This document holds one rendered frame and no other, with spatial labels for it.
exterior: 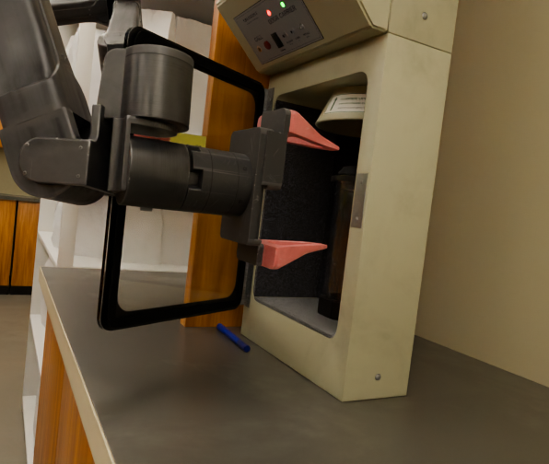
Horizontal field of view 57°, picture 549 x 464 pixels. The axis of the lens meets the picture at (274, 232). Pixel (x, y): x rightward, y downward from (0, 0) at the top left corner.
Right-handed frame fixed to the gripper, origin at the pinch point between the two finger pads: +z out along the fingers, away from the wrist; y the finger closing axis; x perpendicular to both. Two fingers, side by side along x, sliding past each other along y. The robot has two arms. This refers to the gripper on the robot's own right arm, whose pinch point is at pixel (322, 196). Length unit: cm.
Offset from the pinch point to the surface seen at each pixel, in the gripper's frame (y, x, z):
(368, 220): -1.9, 8.7, 13.1
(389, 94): 14.1, 8.8, 13.7
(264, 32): 25.1, 31.2, 6.0
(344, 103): 14.5, 20.2, 14.9
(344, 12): 23.5, 12.2, 7.7
